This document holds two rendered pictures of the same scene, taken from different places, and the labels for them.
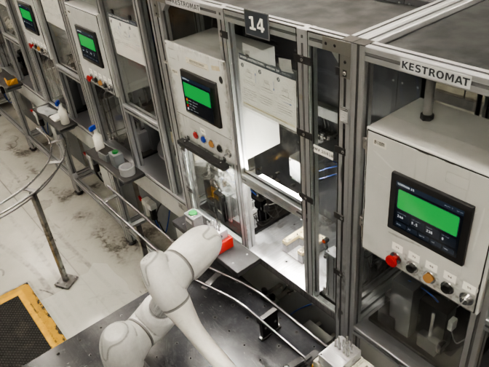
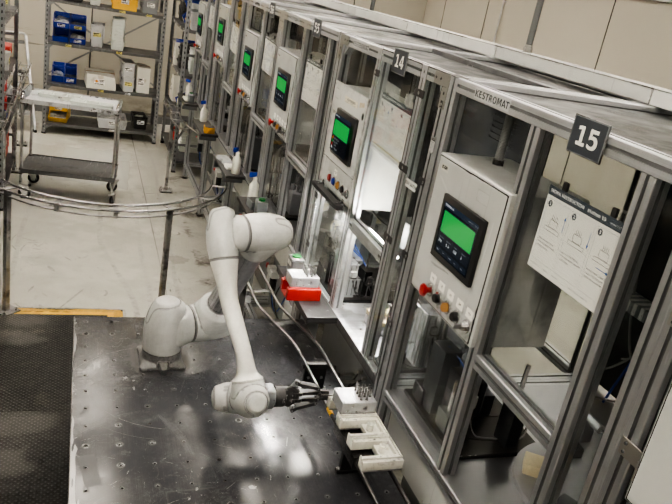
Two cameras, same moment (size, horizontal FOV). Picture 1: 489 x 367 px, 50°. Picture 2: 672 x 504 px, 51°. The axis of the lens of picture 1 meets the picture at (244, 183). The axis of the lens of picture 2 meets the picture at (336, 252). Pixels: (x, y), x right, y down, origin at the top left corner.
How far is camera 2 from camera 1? 1.13 m
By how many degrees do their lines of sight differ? 18
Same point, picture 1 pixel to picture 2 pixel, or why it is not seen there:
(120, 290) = not seen: hidden behind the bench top
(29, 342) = not seen: hidden behind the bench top
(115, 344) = (161, 309)
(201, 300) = (265, 343)
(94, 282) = not seen: hidden behind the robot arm
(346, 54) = (445, 86)
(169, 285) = (224, 234)
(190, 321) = (227, 278)
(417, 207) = (452, 227)
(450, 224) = (468, 241)
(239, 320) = (289, 369)
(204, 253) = (269, 231)
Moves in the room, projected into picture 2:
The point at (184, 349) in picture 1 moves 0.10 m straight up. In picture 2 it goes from (222, 366) to (225, 345)
